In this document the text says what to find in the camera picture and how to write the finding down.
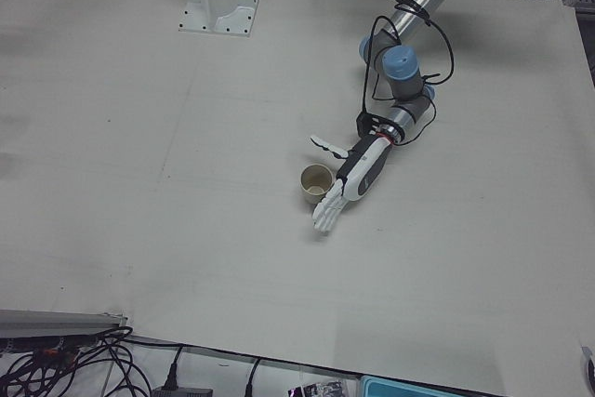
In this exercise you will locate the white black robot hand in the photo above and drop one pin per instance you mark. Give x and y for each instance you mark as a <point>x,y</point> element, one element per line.
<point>367,169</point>

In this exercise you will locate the beige paper cup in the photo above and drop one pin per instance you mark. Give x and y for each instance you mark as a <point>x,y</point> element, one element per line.
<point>316,178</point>

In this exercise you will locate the teal plastic bin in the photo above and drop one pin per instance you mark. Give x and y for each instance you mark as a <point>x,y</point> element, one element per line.
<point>395,387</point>

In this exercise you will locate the black white printed card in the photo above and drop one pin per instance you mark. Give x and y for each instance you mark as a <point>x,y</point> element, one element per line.
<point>321,390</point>

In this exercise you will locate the black power adapter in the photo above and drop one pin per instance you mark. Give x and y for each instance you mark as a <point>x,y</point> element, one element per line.
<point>181,392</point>

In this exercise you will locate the grey round object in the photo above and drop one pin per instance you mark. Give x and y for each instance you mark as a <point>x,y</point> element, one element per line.
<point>590,357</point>

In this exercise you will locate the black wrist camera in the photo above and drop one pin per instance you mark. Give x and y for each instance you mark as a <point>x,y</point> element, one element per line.
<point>365,123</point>

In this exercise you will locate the aluminium profile post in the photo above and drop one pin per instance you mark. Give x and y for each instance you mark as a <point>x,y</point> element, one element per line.
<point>56,320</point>

